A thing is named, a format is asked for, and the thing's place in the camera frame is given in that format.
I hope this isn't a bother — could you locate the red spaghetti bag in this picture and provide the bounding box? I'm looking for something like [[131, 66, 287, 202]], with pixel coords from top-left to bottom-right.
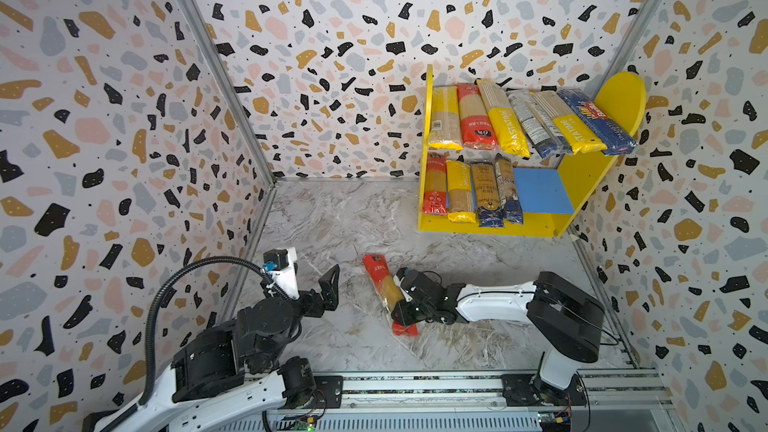
[[363, 254, 419, 337], [456, 84, 498, 150], [422, 153, 448, 216]]

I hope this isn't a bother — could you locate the blue gold spaghetti bag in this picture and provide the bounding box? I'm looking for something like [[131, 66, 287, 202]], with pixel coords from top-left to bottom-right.
[[470, 161, 504, 229], [494, 154, 524, 225]]

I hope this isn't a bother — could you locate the yellow label spaghetti bag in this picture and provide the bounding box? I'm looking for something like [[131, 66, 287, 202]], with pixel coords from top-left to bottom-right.
[[428, 85, 463, 151]]

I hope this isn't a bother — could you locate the clear printed spaghetti bag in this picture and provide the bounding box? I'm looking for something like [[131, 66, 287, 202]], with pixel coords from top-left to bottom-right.
[[507, 90, 571, 159]]

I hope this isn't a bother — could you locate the yellow Pastatime spaghetti bag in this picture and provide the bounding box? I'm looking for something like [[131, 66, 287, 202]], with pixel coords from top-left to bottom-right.
[[531, 91, 607, 155]]

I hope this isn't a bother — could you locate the blue Barilla spaghetti bag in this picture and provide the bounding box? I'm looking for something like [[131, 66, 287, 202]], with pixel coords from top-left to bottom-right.
[[557, 88, 637, 156]]

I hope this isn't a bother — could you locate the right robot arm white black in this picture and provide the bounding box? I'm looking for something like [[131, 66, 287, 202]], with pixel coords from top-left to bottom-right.
[[391, 268, 606, 407]]

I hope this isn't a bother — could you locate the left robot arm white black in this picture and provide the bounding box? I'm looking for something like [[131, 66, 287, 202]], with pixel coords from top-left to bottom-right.
[[83, 266, 340, 431]]

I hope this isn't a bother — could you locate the yellow shelf with coloured boards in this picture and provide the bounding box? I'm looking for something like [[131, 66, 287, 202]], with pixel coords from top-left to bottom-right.
[[417, 72, 647, 238]]

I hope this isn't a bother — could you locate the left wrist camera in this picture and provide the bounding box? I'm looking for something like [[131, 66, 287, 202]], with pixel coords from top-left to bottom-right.
[[263, 247, 300, 301]]

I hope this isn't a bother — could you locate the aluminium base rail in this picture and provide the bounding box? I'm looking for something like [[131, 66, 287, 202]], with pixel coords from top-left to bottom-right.
[[164, 368, 679, 432]]

